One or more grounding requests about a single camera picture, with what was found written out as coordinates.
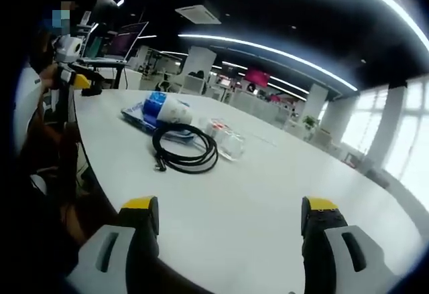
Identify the clear plastic container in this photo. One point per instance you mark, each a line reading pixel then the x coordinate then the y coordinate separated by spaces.
pixel 231 145

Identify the green potted plant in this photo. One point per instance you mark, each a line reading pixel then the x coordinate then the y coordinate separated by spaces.
pixel 310 121

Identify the person's left hand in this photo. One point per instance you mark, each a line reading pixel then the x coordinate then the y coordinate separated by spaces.
pixel 49 77

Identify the white tabletop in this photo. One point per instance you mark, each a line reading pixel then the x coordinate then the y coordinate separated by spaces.
pixel 254 207

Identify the ceiling air conditioner unit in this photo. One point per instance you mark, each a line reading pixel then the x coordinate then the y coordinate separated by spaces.
pixel 198 13

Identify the black table clamp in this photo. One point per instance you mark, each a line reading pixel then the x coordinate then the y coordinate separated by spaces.
pixel 93 88

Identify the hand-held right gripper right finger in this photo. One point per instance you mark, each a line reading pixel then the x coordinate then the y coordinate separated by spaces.
pixel 328 240

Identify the pink hanging sign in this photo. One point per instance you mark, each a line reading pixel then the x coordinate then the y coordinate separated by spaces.
pixel 256 76

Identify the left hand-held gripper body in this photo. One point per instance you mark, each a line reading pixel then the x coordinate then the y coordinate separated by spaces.
pixel 68 50

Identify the dark monitor screen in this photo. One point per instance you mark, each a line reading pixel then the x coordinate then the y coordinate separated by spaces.
pixel 102 7

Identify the blue and white packet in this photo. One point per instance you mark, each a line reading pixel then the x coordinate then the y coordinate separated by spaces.
pixel 137 114

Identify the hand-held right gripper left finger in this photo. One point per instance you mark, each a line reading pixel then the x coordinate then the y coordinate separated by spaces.
pixel 134 240

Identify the clear box with red items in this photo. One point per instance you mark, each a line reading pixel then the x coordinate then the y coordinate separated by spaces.
pixel 216 127

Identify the open laptop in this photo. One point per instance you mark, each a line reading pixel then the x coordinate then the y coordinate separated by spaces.
pixel 122 44

